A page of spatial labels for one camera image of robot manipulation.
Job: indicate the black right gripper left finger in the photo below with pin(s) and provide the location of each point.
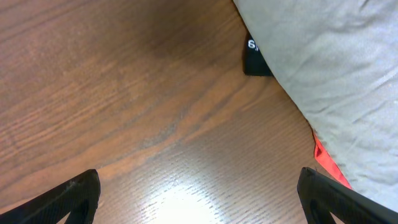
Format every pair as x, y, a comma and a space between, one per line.
77, 199

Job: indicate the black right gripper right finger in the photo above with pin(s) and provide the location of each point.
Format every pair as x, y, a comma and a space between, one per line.
323, 198

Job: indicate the red garment in pile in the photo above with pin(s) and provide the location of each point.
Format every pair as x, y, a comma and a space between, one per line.
322, 156

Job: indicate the beige garment in pile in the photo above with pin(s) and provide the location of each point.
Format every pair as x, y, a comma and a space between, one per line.
337, 60

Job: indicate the black garment in pile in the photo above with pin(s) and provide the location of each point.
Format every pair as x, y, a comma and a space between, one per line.
253, 61

